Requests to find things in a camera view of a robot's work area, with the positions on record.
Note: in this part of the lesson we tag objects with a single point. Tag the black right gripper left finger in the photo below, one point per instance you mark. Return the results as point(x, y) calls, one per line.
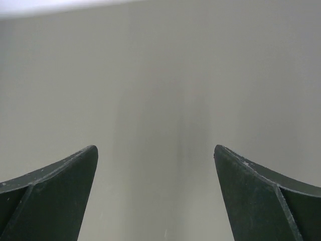
point(49, 203)

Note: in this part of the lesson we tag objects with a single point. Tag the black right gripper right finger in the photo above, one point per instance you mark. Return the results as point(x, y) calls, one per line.
point(262, 204)

